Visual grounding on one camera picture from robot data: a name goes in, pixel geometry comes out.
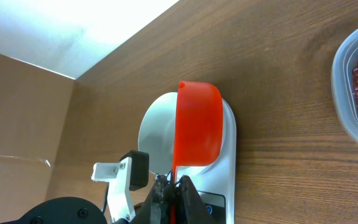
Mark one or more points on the clear plastic food container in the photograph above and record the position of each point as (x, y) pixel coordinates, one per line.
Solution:
(343, 92)

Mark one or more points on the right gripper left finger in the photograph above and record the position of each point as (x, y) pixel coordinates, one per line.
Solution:
(156, 209)

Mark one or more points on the red plastic measuring scoop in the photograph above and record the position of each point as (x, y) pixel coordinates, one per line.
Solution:
(198, 125)

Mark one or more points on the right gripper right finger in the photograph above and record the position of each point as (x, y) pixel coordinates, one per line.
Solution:
(189, 207)

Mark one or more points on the white round bowl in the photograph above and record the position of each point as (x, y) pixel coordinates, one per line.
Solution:
(157, 135)

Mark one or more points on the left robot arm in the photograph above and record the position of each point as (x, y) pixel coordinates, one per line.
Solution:
(64, 210)

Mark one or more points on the white digital kitchen scale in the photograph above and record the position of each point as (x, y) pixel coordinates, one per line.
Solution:
(215, 183)

